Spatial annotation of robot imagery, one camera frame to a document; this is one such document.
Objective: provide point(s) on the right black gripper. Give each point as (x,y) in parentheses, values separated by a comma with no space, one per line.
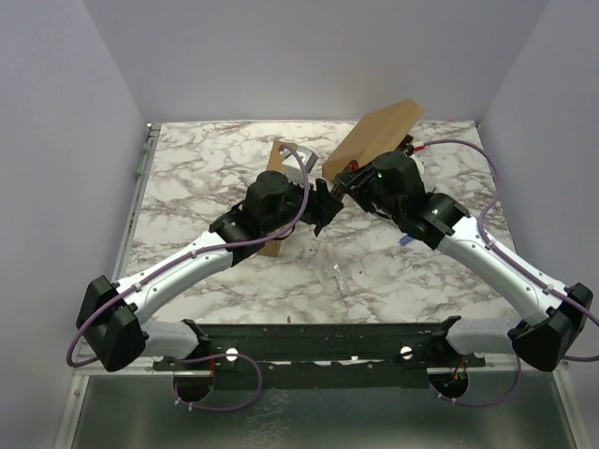
(354,178)

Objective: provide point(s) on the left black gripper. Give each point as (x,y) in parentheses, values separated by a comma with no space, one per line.
(321,206)

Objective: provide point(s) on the brown cardboard express box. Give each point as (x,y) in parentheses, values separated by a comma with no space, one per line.
(379,131)

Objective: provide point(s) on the taped brown cardboard box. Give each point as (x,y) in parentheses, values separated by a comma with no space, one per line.
(272,185)

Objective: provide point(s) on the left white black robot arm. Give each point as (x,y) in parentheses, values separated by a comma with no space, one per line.
(113,317)

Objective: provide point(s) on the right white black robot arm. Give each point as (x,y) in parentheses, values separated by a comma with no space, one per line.
(549,314)

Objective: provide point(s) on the small blue plastic piece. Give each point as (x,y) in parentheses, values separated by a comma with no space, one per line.
(406,240)

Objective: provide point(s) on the clear plastic wrap piece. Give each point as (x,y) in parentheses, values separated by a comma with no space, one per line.
(336,271)

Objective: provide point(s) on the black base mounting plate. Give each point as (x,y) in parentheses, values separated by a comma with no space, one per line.
(341,356)

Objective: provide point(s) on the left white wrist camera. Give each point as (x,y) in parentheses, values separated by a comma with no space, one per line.
(296,163)

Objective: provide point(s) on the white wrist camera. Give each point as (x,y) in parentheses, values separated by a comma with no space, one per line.
(296,163)
(413,151)

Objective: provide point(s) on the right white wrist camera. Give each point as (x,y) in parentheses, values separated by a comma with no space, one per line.
(413,151)

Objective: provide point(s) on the aluminium frame rail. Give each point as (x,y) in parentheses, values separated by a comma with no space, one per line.
(235,371)

